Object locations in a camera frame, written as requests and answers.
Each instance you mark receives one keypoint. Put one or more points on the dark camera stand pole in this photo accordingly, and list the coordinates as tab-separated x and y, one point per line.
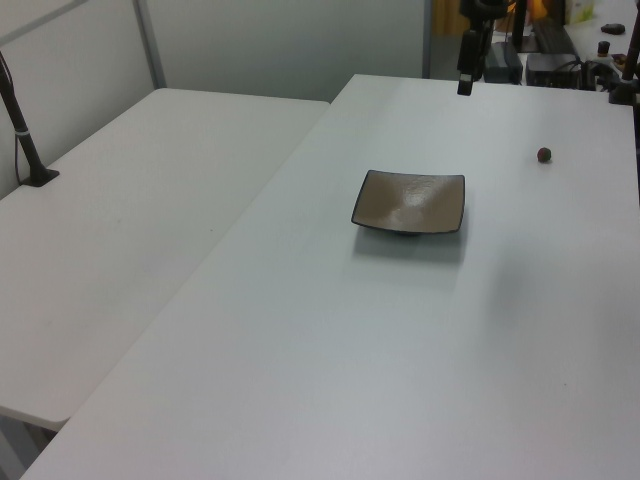
631	50

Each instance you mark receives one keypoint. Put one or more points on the black keyboard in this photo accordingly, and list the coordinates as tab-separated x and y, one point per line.
555	37

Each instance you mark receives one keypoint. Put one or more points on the yellow wooden panel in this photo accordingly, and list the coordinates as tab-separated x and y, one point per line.
447	17

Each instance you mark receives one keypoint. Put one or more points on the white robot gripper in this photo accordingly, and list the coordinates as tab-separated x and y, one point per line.
482	9

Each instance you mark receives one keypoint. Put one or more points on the black camera stand pole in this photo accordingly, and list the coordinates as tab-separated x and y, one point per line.
17	125

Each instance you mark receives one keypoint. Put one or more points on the black computer mouse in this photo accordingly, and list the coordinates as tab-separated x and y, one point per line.
613	28

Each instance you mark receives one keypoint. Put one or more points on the black power adapter box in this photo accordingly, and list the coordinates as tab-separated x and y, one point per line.
504	62

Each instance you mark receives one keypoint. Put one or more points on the black electronics box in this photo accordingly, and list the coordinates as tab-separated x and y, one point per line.
552	70

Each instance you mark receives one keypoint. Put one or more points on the green and white box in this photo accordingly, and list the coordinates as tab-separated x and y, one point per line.
580	10

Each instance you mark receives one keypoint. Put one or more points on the square brown ceramic plate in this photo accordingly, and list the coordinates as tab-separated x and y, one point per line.
410	200

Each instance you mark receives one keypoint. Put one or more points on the black monitor stand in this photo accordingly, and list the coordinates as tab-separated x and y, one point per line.
521	25

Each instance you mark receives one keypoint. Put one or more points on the red strawberry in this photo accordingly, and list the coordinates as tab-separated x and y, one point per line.
544	154

